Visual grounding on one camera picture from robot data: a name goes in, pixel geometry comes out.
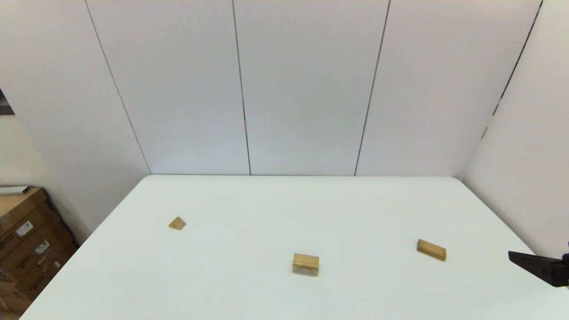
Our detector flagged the rectangular wooden building block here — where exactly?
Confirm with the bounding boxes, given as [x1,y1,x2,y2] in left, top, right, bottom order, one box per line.
[417,239,446,261]

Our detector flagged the arched wooden building block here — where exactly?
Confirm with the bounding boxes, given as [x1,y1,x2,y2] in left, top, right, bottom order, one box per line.
[292,253,320,277]

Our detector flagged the brown labelled cardboard box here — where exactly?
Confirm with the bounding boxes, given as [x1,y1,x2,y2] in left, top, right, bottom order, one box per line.
[0,231,75,278]
[9,251,80,303]
[0,209,63,258]

